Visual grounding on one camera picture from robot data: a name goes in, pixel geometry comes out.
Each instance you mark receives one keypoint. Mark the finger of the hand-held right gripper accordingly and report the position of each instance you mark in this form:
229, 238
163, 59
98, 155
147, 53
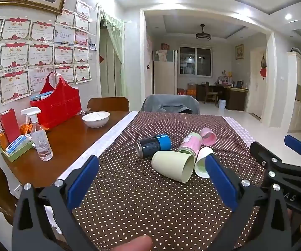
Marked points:
295, 145
264, 155

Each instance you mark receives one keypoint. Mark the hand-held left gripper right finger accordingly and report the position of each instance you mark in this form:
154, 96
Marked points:
221, 183

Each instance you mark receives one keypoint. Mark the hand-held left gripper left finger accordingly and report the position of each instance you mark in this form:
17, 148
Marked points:
85, 180

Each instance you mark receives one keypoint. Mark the pale green cup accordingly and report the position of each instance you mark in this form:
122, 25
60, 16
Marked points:
171, 166

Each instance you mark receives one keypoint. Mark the white cup green inside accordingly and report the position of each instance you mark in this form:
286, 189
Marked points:
201, 166

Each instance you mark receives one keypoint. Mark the green pink floral cup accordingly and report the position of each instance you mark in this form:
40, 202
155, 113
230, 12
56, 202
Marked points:
191, 143

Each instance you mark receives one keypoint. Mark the dark blue cup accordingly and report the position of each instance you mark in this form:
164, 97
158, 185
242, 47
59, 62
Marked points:
153, 145

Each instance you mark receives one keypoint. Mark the person's left hand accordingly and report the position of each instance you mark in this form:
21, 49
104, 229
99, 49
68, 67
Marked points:
134, 243

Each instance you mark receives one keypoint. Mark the wooden table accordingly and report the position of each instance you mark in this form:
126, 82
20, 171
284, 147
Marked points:
66, 141

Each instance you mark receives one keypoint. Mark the white lace table cloth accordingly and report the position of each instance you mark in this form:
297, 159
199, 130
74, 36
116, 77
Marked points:
106, 138

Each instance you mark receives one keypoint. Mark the clear spray bottle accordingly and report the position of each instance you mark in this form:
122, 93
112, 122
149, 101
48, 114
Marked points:
41, 143

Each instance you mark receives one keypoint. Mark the white door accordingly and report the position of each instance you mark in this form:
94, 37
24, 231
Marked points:
256, 96

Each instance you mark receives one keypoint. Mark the white bowl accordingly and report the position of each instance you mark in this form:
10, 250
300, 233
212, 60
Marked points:
96, 119

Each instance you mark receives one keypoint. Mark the brown polka dot tablecloth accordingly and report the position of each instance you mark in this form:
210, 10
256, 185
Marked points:
145, 204

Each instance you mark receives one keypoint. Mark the dark wooden desk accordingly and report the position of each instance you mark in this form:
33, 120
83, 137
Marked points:
234, 98

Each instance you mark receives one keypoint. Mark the white waste bin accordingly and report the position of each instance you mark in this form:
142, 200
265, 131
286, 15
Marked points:
222, 104

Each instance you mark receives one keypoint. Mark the green tray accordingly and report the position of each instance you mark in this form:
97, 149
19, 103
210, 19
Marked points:
15, 155

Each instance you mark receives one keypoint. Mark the dark kettle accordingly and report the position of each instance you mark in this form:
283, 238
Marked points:
239, 84

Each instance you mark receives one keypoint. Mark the blue white box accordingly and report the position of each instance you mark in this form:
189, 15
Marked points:
18, 143

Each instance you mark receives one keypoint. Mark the red basket bag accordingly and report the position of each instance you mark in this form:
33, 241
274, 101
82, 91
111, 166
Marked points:
58, 107

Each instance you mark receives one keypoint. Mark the orange snack packet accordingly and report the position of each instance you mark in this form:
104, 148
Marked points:
26, 128

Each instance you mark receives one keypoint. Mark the dark desk chair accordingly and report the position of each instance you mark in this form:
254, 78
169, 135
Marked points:
210, 92

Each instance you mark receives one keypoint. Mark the red door ornament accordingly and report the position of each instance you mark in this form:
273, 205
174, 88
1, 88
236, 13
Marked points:
263, 68

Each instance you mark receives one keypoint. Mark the orange bottle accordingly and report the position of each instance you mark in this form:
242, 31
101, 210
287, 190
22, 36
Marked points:
1, 140

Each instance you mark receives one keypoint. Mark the grey jacket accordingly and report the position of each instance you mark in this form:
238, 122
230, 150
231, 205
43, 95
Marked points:
170, 104

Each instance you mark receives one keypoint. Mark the red box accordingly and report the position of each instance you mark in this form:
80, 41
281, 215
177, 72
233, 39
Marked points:
9, 125

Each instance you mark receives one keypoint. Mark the orange boxes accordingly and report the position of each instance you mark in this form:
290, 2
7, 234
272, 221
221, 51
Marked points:
187, 90

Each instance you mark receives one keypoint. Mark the window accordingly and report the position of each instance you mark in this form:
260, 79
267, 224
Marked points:
195, 60

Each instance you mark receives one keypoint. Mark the white fridge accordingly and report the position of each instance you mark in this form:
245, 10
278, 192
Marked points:
164, 75

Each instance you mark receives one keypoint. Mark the ceiling fan lamp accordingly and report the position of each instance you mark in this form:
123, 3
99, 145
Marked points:
202, 35

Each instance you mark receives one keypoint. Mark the green curtain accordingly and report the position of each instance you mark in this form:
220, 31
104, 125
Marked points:
116, 44

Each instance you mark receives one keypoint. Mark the white wall socket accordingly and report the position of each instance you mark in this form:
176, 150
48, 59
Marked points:
19, 188

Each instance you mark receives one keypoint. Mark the small framed wall picture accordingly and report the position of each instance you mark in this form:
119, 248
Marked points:
239, 51

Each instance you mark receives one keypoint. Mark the wall of certificates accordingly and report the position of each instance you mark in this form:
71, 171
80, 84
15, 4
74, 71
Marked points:
40, 55

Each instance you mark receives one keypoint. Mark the small wall photo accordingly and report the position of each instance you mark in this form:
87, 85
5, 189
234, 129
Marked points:
92, 44

